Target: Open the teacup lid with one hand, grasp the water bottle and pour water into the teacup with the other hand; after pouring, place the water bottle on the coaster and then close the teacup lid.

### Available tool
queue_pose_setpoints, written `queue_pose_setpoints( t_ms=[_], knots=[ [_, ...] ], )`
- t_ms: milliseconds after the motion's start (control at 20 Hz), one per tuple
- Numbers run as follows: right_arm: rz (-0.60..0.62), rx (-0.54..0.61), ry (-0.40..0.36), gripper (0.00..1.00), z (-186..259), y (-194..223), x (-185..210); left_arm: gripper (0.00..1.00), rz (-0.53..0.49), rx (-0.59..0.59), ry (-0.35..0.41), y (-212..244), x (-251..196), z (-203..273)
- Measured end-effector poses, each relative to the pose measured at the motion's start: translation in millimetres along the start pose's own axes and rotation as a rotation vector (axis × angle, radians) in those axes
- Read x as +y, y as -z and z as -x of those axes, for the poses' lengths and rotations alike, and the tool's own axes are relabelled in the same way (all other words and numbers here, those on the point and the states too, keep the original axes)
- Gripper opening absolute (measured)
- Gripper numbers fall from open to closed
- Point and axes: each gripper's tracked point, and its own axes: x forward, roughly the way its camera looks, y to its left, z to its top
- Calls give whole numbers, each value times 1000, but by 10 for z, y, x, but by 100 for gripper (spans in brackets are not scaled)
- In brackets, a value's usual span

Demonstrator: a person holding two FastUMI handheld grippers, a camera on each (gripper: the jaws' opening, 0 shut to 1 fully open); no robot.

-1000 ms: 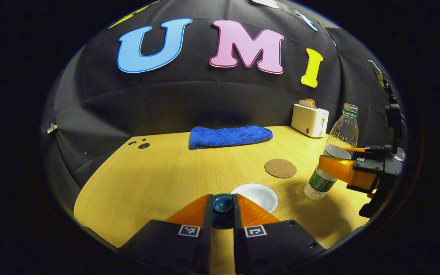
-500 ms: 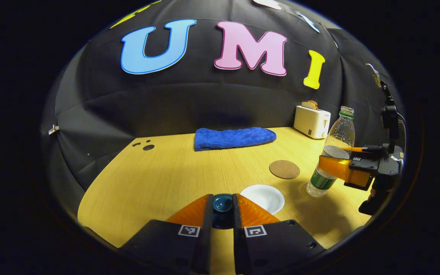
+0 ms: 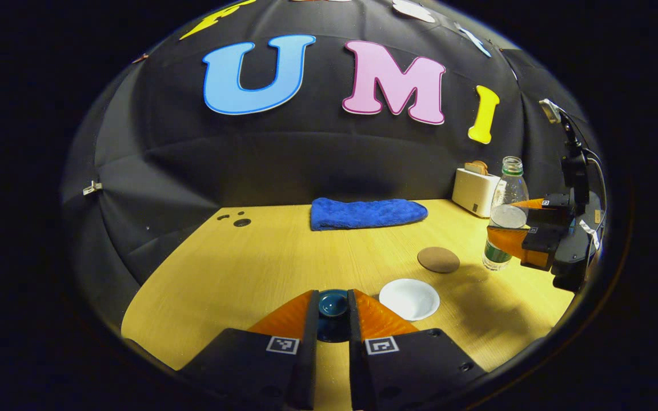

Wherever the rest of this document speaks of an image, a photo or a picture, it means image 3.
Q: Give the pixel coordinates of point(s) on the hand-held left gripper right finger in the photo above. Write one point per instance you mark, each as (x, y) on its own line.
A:
(356, 354)

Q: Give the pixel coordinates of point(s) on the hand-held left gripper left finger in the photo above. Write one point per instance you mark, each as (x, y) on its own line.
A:
(309, 354)

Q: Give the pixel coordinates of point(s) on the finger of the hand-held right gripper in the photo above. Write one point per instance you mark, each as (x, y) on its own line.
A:
(540, 245)
(554, 216)

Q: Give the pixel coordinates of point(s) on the clear plastic water bottle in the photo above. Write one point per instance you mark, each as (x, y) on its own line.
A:
(509, 194)

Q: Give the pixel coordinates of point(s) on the dark blue teacup lid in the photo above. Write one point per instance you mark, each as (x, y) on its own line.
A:
(333, 305)

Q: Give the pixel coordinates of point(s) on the white teacup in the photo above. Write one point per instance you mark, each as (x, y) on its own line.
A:
(409, 298)

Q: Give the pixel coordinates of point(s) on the round brown coaster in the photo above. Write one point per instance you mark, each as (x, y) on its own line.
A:
(438, 260)

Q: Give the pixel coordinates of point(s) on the white toaster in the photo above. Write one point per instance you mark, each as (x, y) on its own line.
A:
(473, 194)

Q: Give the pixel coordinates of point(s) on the brown toast slice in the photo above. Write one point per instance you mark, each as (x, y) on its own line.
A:
(477, 166)

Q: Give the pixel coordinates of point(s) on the blue towel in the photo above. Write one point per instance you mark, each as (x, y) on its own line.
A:
(366, 213)

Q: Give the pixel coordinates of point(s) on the black backdrop cloth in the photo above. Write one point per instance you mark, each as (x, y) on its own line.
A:
(306, 154)

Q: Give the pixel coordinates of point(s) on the white cloth clip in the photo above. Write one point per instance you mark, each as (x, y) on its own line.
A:
(92, 187)

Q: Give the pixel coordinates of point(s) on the copper cloth clip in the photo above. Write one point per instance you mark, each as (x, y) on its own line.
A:
(139, 57)

